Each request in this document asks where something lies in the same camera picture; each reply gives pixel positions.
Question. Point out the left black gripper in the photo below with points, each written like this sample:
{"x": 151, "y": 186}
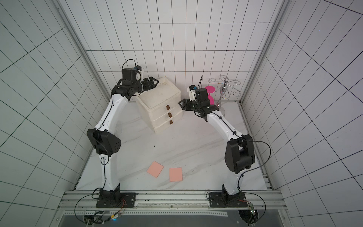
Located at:
{"x": 148, "y": 85}

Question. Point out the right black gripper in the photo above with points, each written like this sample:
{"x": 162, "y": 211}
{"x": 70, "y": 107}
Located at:
{"x": 189, "y": 104}

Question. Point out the white plastic drawer cabinet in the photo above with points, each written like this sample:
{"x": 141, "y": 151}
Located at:
{"x": 159, "y": 107}

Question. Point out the pink sticky notes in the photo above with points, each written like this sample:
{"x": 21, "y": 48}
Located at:
{"x": 155, "y": 169}
{"x": 175, "y": 174}

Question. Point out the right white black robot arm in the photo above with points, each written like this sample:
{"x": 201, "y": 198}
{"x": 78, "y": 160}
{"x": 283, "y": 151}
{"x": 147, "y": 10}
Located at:
{"x": 239, "y": 154}

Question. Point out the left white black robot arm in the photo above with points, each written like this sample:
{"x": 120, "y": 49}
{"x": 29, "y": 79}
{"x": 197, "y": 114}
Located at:
{"x": 107, "y": 144}

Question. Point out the pink plastic goblet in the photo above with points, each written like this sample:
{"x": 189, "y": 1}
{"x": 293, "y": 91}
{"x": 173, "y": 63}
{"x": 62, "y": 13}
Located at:
{"x": 210, "y": 91}

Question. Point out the chrome glass holder stand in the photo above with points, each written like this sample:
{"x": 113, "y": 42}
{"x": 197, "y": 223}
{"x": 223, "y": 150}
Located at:
{"x": 226, "y": 89}

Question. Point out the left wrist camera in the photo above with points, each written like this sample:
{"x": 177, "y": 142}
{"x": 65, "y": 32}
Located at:
{"x": 137, "y": 73}

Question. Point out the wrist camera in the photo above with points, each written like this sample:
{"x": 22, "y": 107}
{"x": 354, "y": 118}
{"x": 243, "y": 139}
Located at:
{"x": 137, "y": 73}
{"x": 192, "y": 92}

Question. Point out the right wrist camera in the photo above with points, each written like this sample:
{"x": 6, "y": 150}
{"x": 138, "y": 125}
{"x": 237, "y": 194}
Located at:
{"x": 192, "y": 92}

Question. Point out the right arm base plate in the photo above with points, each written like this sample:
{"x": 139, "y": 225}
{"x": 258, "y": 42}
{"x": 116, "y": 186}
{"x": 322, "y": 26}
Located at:
{"x": 224, "y": 200}

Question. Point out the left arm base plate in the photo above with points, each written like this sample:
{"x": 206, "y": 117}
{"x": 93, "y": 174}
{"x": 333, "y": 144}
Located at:
{"x": 126, "y": 200}

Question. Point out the aluminium mounting rail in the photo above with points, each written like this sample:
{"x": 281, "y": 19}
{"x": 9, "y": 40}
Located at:
{"x": 87, "y": 203}

